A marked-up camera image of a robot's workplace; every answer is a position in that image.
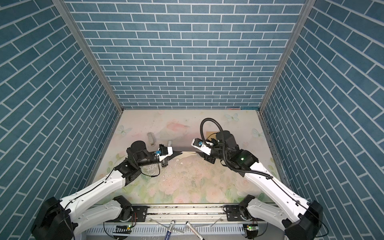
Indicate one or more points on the metal corner post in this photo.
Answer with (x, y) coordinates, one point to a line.
(81, 41)
(304, 14)

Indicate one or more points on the right circuit board green led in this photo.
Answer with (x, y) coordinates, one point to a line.
(251, 231)

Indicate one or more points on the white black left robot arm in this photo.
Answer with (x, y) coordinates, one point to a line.
(65, 218)

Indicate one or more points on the metal corner post right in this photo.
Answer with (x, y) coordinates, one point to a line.
(304, 14)

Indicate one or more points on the left circuit board green led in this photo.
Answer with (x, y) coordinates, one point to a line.
(121, 232)

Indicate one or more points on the metal corner post left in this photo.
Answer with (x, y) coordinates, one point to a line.
(81, 41)

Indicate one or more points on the grey stapler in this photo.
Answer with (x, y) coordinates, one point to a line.
(151, 138)

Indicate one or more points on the brown kraft envelope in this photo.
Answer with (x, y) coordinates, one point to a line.
(211, 135)

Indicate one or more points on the blue marker pen left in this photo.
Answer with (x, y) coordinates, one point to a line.
(169, 230)

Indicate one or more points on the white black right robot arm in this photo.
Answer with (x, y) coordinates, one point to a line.
(297, 217)

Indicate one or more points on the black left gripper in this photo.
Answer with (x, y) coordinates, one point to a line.
(170, 157)

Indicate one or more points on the circuit board green led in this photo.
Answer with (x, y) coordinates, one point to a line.
(251, 231)
(121, 232)

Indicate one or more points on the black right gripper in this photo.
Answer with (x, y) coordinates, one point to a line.
(209, 158)

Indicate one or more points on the black marker pen middle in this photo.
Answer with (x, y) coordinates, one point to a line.
(193, 230)

